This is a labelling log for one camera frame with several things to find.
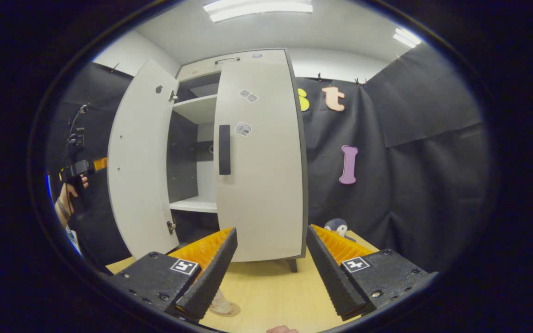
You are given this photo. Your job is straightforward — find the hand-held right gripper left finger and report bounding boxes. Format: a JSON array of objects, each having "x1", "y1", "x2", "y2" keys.
[{"x1": 108, "y1": 227, "x2": 238, "y2": 323}]

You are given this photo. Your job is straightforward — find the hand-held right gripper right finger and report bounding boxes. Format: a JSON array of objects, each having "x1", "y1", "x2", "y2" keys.
[{"x1": 305, "y1": 224, "x2": 439, "y2": 321}]

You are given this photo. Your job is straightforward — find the white cabinet door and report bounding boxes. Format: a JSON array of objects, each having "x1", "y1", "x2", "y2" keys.
[
  {"x1": 107, "y1": 59, "x2": 180, "y2": 260},
  {"x1": 213, "y1": 60, "x2": 305, "y2": 263}
]

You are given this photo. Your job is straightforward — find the round wooden coaster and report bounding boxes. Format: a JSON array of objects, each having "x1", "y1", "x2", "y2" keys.
[{"x1": 211, "y1": 303, "x2": 242, "y2": 318}]

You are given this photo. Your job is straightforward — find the white and grey cabinet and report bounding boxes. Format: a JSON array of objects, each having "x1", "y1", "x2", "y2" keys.
[{"x1": 167, "y1": 49, "x2": 310, "y2": 273}]

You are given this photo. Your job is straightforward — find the white cabinet drawer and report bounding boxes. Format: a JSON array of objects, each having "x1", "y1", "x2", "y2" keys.
[{"x1": 176, "y1": 49, "x2": 289, "y2": 82}]

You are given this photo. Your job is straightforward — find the penguin plush toy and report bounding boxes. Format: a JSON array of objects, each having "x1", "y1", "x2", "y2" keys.
[{"x1": 324, "y1": 218, "x2": 356, "y2": 242}]

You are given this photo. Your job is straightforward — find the white and blue object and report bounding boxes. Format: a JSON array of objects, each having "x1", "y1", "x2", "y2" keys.
[{"x1": 65, "y1": 226, "x2": 83, "y2": 256}]

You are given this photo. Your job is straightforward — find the black backdrop cloth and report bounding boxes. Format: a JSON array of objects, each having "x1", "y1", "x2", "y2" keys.
[
  {"x1": 47, "y1": 62, "x2": 133, "y2": 266},
  {"x1": 297, "y1": 44, "x2": 496, "y2": 273}
]

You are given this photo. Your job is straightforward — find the large ceiling light panel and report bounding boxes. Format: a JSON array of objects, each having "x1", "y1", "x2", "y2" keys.
[{"x1": 203, "y1": 0, "x2": 314, "y2": 24}]

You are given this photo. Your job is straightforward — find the small ceiling light panel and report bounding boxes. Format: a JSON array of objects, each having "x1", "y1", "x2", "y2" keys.
[{"x1": 393, "y1": 28, "x2": 422, "y2": 49}]

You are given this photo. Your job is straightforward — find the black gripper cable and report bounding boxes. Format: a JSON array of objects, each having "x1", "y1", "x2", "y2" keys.
[{"x1": 68, "y1": 104, "x2": 90, "y2": 137}]

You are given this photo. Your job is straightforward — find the black door handle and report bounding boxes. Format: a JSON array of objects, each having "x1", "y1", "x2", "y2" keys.
[{"x1": 218, "y1": 124, "x2": 231, "y2": 176}]

